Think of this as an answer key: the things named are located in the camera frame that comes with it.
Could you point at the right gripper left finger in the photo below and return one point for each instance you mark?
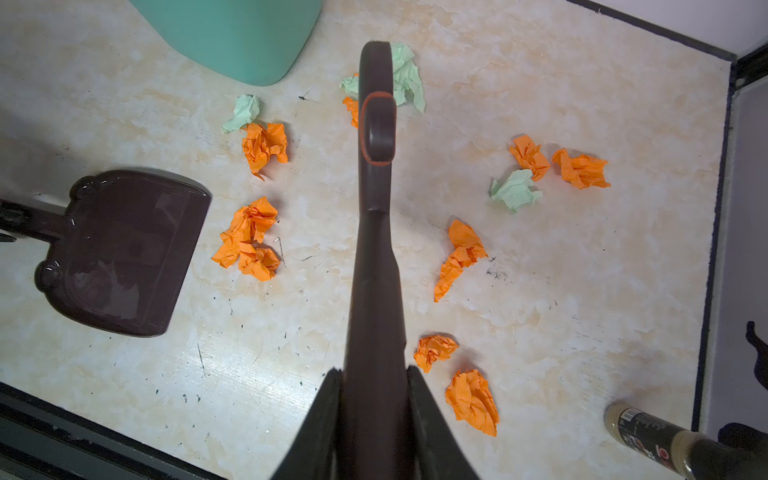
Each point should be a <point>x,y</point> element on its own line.
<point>312,451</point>

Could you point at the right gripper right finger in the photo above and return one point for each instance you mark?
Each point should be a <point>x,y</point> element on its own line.
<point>438,455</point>

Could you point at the dark brown hand brush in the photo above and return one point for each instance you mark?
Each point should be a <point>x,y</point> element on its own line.
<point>375,440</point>

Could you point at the large orange paper clump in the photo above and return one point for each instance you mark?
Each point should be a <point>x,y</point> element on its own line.
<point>242,241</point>

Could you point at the dark brown plastic dustpan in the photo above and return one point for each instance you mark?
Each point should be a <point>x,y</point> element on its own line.
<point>119,252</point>

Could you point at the small green paper scrap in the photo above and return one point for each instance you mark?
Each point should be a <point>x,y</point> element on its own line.
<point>245,111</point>

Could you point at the orange scrap front right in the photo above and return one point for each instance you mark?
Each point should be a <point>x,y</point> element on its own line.
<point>470,397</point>

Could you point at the small orange scrap front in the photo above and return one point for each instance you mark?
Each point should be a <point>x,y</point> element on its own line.
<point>433,348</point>

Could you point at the long orange paper scrap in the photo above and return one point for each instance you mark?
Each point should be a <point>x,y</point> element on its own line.
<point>468,250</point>

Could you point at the dark glass bottle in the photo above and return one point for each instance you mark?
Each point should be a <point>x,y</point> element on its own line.
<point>738,452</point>

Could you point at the green scrap right side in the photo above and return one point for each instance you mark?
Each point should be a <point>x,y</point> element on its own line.
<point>518,190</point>

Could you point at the orange scrap back left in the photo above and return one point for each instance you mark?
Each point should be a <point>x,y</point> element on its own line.
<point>529,157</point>

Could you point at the orange scrap back right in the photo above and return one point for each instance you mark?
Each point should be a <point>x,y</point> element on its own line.
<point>582,171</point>

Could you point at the green plastic trash bin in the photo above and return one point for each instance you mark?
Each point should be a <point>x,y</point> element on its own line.
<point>255,42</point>

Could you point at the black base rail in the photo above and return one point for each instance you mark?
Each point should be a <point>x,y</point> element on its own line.
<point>42,441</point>

